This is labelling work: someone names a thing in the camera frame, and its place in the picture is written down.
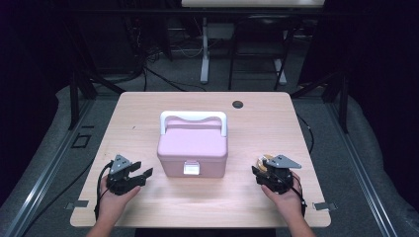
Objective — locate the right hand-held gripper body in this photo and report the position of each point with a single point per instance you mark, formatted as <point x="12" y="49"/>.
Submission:
<point x="280" y="177"/>

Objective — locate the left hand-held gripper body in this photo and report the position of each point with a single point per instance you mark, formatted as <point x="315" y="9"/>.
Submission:
<point x="120" y="179"/>

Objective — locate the yellow tape roll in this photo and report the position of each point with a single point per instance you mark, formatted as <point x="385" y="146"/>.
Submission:
<point x="262" y="164"/>

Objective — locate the person's left hand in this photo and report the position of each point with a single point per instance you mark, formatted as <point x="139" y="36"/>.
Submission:
<point x="112" y="202"/>

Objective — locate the person's right hand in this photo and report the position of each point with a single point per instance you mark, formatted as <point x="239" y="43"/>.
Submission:
<point x="290" y="202"/>

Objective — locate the grey tape strip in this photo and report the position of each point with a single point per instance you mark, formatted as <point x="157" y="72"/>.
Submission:
<point x="324" y="206"/>
<point x="77" y="204"/>

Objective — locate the black metal stand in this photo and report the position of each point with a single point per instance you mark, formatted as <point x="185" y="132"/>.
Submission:
<point x="343" y="98"/>
<point x="74" y="98"/>

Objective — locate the black chair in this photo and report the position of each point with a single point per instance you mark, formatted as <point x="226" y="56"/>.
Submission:
<point x="260" y="36"/>

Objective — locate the aluminium floor rail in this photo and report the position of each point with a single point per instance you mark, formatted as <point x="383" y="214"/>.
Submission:
<point x="49" y="168"/>
<point x="362" y="171"/>

